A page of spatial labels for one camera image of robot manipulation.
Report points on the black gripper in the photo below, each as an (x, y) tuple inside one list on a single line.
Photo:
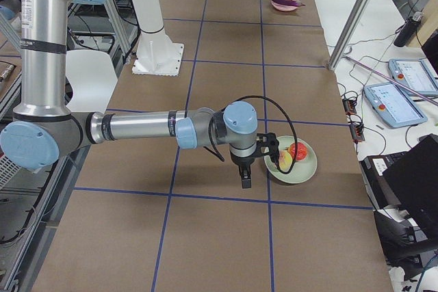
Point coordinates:
[(241, 161)]

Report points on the yellow pink peach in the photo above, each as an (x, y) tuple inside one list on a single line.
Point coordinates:
[(286, 161)]

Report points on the red pomegranate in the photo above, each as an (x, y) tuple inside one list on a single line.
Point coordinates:
[(298, 151)]

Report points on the purple eggplant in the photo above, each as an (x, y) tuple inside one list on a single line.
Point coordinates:
[(289, 3)]

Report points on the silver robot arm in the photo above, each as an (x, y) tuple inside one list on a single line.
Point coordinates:
[(65, 94)]

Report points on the green plate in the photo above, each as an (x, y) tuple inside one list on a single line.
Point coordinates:
[(302, 170)]

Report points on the black power strip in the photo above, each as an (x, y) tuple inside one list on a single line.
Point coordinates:
[(355, 122)]

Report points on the black office chair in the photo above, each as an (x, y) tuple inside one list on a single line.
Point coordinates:
[(413, 180)]

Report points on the near blue teach pendant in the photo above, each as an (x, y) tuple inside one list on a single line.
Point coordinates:
[(393, 106)]

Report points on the blue teach pendant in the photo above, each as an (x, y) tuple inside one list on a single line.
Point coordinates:
[(393, 106), (415, 74)]

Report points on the pink plate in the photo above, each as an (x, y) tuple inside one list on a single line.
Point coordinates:
[(281, 8)]

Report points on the white chair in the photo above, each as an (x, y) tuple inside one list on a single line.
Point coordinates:
[(93, 79)]

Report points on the far blue teach pendant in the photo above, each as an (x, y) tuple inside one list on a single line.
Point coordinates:
[(415, 74)]

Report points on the black water bottle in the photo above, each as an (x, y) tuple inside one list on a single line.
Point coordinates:
[(408, 29)]

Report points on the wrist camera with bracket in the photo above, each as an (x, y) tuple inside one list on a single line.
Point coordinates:
[(268, 145)]

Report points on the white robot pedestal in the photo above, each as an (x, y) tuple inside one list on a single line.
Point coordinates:
[(156, 54)]

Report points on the aluminium frame post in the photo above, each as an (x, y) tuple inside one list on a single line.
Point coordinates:
[(347, 32)]

